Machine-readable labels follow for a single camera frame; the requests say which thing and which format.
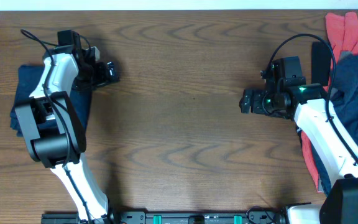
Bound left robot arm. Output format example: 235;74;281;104
14;29;120;223

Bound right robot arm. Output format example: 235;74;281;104
239;57;358;223

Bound black cloth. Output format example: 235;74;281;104
311;42;332;86

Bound dark blue garment pile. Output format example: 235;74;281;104
311;51;358;195

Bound grey garment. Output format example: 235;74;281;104
339;51;352;61

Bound red cloth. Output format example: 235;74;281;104
297;12;358;187

